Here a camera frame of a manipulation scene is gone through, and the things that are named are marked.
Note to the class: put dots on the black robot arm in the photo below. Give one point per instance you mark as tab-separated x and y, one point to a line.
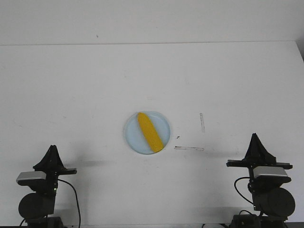
274	206
37	207

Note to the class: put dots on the clear tape strip horizontal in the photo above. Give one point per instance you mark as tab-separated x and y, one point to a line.
188	148

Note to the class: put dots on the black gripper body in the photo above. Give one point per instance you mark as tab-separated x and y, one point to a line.
254	184
52	177

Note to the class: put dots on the yellow corn cob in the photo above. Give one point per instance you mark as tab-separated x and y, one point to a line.
153	139

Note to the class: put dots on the clear tape strip vertical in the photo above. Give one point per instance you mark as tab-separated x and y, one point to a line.
202	122

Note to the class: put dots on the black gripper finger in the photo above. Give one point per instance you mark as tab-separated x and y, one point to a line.
250	152
263	154
46	162
57	160

